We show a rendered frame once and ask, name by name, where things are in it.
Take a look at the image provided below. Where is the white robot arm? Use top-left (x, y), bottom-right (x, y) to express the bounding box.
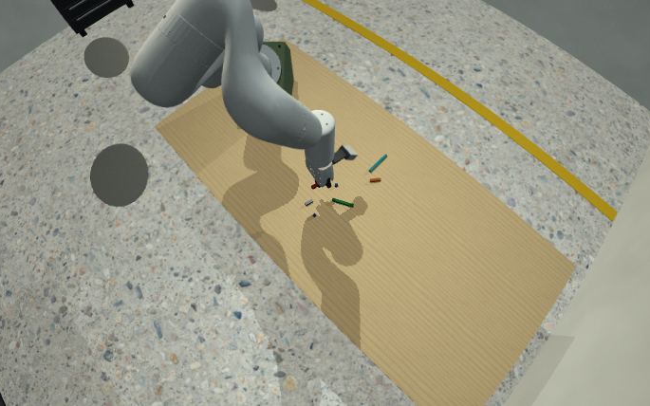
top-left (130, 0), bottom-right (357, 167)

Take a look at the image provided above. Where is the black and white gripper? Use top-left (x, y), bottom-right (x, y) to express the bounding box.
top-left (306, 161), bottom-right (334, 188)

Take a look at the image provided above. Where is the turquoise rod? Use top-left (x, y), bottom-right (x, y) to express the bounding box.
top-left (369, 154), bottom-right (387, 173)

